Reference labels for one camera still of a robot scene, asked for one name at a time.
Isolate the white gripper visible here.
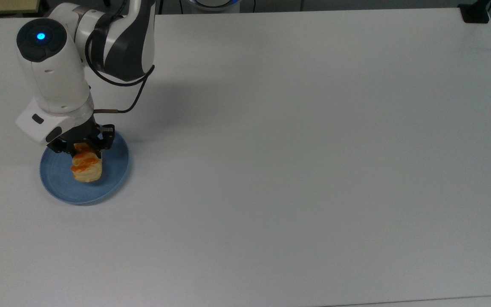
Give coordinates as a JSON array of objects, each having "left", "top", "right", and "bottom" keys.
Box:
[{"left": 15, "top": 98, "right": 115, "bottom": 159}]

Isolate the toy bread with orange crust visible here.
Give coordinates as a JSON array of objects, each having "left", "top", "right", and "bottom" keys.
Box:
[{"left": 70, "top": 142, "right": 103, "bottom": 184}]

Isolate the blue round plate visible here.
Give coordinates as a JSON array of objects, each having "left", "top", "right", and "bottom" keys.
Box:
[{"left": 39, "top": 130, "right": 130, "bottom": 205}]

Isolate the yellow wooden furniture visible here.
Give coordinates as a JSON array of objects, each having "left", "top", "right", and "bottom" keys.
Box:
[{"left": 0, "top": 0, "right": 40, "bottom": 17}]

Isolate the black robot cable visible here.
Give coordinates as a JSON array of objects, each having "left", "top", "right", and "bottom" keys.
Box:
[{"left": 84, "top": 12, "right": 156, "bottom": 115}]

